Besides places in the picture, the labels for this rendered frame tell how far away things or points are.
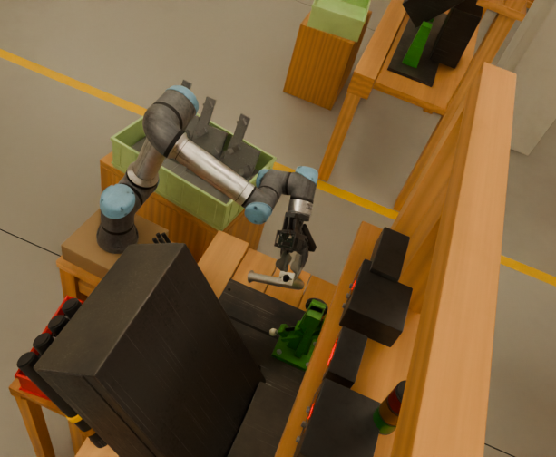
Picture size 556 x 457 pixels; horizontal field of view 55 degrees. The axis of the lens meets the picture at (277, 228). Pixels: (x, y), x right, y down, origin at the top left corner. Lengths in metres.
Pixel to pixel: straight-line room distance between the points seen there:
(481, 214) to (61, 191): 2.90
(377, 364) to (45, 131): 3.18
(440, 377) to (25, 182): 3.16
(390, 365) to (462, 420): 0.50
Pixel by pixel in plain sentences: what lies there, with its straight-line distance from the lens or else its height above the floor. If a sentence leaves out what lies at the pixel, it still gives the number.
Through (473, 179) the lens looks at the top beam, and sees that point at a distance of 1.10.
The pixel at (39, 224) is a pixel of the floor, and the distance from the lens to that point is 3.41.
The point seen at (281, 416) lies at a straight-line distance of 1.45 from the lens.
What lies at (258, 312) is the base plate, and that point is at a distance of 1.99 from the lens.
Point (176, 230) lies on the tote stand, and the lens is 2.52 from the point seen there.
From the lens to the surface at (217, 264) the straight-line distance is 2.09.
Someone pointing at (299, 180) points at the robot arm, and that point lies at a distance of 1.68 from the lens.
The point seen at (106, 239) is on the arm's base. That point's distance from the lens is 2.03.
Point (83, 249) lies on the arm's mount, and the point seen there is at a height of 0.93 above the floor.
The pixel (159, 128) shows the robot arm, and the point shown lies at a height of 1.53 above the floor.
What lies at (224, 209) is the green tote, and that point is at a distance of 2.23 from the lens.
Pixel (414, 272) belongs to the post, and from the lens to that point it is 1.26.
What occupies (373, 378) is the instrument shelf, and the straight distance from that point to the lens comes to 1.22.
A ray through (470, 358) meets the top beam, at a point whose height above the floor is 1.94.
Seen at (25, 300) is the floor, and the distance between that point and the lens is 3.10.
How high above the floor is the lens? 2.55
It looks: 47 degrees down
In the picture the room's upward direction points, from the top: 18 degrees clockwise
